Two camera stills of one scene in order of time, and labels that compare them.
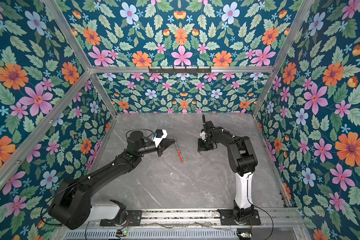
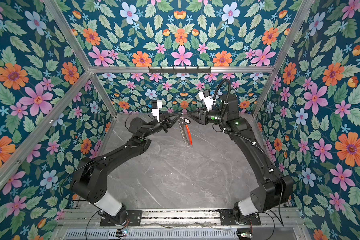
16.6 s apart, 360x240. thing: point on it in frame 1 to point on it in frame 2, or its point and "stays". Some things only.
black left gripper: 161,147 to 166,123
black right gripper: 201,146 to 203,117
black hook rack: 180,70 stays
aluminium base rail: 211,219 stays
